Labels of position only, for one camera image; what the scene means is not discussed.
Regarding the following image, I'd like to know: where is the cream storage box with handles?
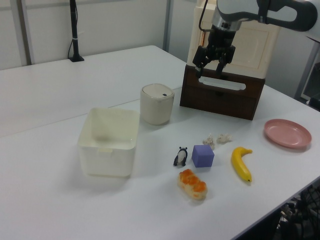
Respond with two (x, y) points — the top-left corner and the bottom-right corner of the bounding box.
(187, 0), (280, 80)

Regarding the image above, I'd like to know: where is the white drawer handle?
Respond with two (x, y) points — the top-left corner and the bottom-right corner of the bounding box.
(197, 75), (247, 92)

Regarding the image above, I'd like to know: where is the panda figurine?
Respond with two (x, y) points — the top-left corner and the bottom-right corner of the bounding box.
(172, 146), (189, 168)

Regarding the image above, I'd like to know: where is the black pole with clamp base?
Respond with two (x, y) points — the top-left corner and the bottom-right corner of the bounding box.
(67, 0), (85, 63)

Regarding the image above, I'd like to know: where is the cream lidded trash can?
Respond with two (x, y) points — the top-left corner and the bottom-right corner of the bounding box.
(139, 83), (176, 126)

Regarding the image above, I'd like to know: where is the dark wooden drawer chest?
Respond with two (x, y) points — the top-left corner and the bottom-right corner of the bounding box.
(179, 64), (266, 122)

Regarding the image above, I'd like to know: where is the cream plastic box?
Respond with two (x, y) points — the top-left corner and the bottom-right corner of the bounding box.
(76, 107), (141, 179)

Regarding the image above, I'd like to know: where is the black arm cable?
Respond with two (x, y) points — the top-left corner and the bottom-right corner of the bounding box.
(198, 0), (213, 32)

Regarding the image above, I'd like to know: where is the yellow toy banana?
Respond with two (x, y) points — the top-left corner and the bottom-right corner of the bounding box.
(230, 146), (254, 185)

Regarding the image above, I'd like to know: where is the pink plate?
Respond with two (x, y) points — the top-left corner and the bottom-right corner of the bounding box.
(264, 118), (313, 151)

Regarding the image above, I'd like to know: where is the toy bread with orange topping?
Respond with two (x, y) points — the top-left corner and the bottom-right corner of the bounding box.
(176, 168), (209, 201)

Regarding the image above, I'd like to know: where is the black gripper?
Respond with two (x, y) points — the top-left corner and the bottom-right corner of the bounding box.
(192, 24), (239, 78)

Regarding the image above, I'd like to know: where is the purple cube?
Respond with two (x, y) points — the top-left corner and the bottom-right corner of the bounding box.
(191, 144), (216, 169)

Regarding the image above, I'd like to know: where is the crumpled white paper ball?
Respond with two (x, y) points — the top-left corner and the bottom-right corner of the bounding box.
(215, 132), (234, 144)
(202, 132), (217, 147)

